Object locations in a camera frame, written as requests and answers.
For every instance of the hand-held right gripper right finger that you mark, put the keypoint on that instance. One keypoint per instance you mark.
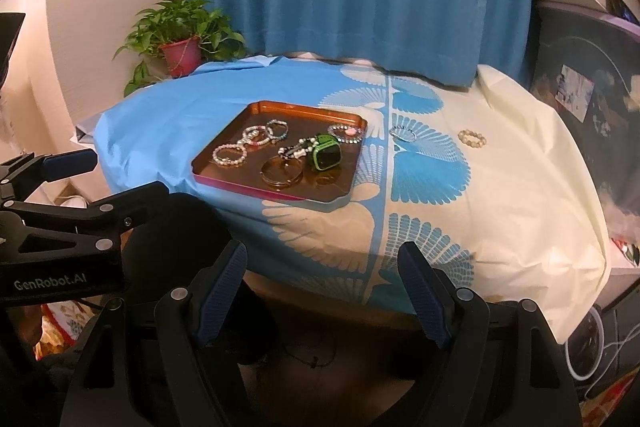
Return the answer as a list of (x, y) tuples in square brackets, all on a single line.
[(425, 302)]

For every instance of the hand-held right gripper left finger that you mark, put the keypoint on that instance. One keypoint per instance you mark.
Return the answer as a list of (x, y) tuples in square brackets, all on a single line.
[(222, 292)]

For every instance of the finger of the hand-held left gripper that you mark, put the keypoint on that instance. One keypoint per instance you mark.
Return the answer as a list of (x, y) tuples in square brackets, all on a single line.
[(70, 162), (145, 194)]

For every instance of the copper metal tray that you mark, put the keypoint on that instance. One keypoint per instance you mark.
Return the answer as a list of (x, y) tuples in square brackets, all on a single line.
[(230, 179)]

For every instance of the bronze metal bangle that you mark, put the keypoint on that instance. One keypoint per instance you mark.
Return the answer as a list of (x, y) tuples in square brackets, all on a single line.
[(264, 177)]

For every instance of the green watch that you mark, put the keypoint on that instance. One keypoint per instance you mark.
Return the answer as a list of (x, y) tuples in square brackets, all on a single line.
[(327, 156)]

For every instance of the red and white patterned cloth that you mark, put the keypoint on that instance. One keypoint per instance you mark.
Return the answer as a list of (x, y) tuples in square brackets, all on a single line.
[(65, 322)]

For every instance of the wooden table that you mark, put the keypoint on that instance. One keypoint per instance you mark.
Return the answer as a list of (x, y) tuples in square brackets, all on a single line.
[(320, 297)]

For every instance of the blue and cream printed tablecloth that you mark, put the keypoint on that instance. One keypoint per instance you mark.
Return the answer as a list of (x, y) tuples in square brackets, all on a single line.
[(525, 207)]

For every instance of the red plant pot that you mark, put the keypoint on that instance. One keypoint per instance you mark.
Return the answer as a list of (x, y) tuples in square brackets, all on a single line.
[(180, 57)]

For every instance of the green leafy plant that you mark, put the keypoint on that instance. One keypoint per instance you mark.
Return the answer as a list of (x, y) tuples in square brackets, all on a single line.
[(170, 22)]

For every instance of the printed paper poster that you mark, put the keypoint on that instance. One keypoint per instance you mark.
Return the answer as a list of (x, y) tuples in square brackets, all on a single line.
[(577, 92)]

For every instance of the dark purple bulky object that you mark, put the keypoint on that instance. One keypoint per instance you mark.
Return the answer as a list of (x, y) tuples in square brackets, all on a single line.
[(555, 52)]

